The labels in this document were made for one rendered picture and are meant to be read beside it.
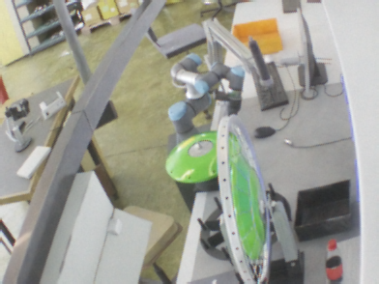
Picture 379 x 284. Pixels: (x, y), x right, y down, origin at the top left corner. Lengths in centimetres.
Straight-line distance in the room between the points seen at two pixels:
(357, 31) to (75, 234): 30
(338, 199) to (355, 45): 184
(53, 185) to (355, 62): 31
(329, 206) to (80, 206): 170
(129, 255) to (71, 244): 8
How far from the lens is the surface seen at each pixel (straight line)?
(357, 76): 27
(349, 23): 33
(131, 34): 73
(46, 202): 47
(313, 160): 236
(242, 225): 141
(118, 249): 51
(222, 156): 136
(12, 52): 926
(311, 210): 213
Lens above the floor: 238
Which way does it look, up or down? 33 degrees down
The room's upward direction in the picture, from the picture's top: 22 degrees counter-clockwise
